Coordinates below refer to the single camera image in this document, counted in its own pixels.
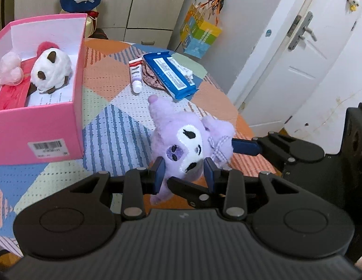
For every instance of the white tube with red stripe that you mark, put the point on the white tube with red stripe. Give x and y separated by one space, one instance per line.
136 74

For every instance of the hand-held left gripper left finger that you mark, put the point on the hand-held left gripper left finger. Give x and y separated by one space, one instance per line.
159 176

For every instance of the white plush with brown horns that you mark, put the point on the white plush with brown horns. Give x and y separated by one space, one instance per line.
52 70

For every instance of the pink cardboard box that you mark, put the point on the pink cardboard box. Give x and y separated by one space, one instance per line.
52 128

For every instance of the colourful gift bag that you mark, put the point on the colourful gift bag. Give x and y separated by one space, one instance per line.
199 32

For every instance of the blue wipes packet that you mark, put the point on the blue wipes packet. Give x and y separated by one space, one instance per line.
172 74

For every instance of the pale pink plush toy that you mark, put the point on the pale pink plush toy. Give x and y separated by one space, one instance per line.
10 68

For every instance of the red packet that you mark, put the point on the red packet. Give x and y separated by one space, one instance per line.
11 93

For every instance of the round teal sticker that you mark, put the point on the round teal sticker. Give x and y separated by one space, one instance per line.
268 33

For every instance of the white door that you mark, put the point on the white door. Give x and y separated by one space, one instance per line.
315 78

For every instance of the printed paper sheet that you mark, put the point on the printed paper sheet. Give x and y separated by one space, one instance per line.
55 96

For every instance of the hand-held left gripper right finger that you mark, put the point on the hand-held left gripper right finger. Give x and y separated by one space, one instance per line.
210 175

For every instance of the beige wardrobe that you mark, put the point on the beige wardrobe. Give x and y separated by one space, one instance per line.
146 3

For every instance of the floral pouch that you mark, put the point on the floral pouch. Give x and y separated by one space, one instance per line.
150 78

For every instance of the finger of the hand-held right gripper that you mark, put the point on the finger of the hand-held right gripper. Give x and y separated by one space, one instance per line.
192 191
246 146

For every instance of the purple plush toy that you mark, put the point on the purple plush toy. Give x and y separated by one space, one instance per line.
181 131

